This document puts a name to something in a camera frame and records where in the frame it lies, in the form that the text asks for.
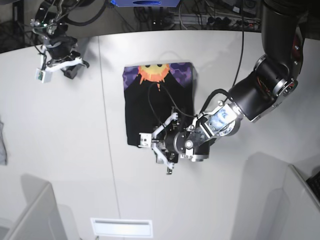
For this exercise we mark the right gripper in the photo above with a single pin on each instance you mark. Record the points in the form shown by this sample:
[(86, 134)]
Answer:
[(59, 48)]

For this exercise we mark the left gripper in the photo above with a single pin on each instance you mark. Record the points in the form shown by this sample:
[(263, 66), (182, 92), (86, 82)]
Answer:
[(175, 141)]

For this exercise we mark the black T-shirt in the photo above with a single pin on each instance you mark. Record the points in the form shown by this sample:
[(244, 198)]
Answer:
[(152, 92)]

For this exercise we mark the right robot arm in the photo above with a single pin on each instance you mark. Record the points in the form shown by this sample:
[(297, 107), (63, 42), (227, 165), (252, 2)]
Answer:
[(52, 20)]

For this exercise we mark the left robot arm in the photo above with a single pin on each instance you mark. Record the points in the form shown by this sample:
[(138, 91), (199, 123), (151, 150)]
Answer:
[(273, 78)]

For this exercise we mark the blue box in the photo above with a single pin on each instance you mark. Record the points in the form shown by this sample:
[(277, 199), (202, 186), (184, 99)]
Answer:
[(146, 3)]

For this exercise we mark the grey cloth at left edge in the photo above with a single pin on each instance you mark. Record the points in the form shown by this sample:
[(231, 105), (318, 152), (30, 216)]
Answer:
[(3, 151)]

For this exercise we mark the white power strip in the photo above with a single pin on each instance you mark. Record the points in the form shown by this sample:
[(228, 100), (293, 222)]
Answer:
[(207, 20)]

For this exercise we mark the white partition panel right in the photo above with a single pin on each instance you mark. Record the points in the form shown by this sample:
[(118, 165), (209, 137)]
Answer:
[(291, 212)]

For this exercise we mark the white partition panel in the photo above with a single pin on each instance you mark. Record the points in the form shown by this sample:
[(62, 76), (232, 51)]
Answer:
[(291, 212), (40, 219)]

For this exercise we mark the white partition panel left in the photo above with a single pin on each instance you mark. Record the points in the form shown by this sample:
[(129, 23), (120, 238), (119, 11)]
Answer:
[(40, 219)]

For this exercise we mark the black keyboard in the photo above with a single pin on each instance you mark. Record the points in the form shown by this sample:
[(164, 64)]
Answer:
[(314, 184)]

